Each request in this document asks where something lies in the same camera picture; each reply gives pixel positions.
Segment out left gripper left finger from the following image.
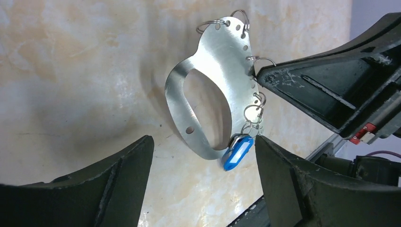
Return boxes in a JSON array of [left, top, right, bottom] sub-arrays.
[[0, 135, 154, 227]]

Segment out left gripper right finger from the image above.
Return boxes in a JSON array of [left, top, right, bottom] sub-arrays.
[[255, 136, 401, 227]]

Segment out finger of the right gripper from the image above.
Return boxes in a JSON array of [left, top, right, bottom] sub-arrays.
[[256, 12, 401, 140]]

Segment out blue key tag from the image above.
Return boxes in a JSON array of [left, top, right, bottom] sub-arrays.
[[221, 134, 254, 171]]

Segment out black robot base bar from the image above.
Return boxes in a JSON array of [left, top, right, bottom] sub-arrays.
[[228, 196, 271, 227]]

